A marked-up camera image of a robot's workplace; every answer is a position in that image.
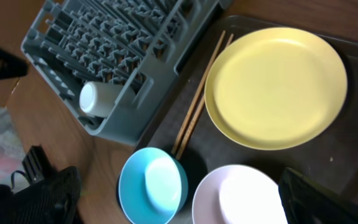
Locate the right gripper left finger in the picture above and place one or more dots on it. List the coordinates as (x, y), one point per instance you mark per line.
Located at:
(52, 200)

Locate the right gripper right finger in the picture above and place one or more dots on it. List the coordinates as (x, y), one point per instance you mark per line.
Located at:
(305, 201)

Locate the pink bowl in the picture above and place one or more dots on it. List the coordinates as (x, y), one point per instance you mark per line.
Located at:
(237, 194)

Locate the white cup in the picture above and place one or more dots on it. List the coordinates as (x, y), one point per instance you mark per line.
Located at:
(98, 98)

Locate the grey dishwasher rack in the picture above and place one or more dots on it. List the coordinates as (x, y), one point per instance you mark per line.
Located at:
(137, 44)

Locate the dark brown serving tray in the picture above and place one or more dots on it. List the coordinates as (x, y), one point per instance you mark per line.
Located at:
(330, 159)

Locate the light blue bowl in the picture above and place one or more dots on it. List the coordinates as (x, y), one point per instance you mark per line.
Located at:
(153, 186)

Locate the yellow plate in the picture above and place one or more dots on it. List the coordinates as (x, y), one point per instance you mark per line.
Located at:
(275, 88)

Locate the right wooden chopstick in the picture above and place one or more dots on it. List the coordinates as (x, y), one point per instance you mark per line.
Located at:
(195, 117)

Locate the wooden chopstick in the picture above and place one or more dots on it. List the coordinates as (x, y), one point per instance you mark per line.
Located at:
(176, 151)
(195, 117)

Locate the left wooden chopstick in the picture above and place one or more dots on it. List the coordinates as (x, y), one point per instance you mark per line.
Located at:
(176, 151)

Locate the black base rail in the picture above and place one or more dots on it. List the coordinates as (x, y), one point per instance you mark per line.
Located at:
(36, 166)

